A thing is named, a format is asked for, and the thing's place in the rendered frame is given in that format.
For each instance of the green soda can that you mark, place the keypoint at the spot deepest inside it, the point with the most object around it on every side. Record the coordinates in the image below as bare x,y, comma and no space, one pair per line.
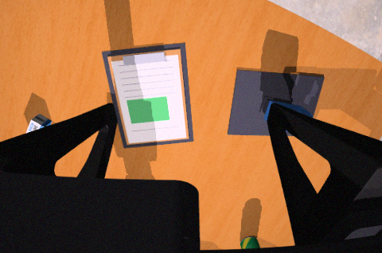
249,242

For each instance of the blue self-inking stamp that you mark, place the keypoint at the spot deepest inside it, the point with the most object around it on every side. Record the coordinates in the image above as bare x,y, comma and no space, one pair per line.
267,101

